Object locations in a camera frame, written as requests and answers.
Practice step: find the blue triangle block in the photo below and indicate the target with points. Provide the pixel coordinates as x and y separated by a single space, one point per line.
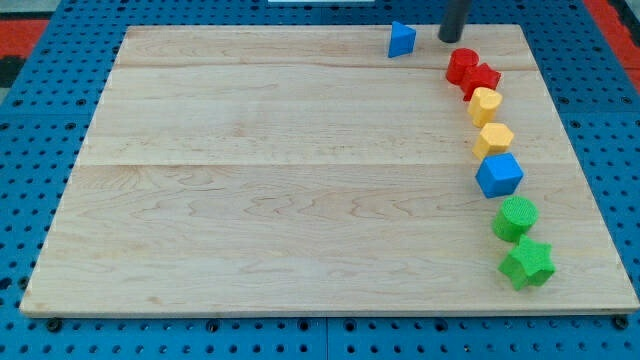
402 40

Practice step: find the wooden board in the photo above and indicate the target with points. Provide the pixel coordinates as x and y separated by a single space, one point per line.
275 171

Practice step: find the yellow heart block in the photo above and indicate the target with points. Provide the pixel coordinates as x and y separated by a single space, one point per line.
483 105

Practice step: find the yellow hexagon block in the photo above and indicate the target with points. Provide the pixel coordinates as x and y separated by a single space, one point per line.
494 138

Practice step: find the blue cube block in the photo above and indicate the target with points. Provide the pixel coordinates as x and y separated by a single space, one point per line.
499 175

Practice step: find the red cylinder block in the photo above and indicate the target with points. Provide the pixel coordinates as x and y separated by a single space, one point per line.
460 60

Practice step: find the red star block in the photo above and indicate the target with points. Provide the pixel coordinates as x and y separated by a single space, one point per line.
482 75

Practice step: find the green cylinder block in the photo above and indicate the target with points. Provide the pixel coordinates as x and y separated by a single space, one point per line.
515 217

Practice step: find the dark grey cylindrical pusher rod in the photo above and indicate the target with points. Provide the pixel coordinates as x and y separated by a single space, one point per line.
454 20

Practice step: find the green star block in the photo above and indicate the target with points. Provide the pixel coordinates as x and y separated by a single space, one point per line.
528 263

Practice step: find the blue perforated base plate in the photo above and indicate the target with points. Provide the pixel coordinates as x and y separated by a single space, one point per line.
48 109

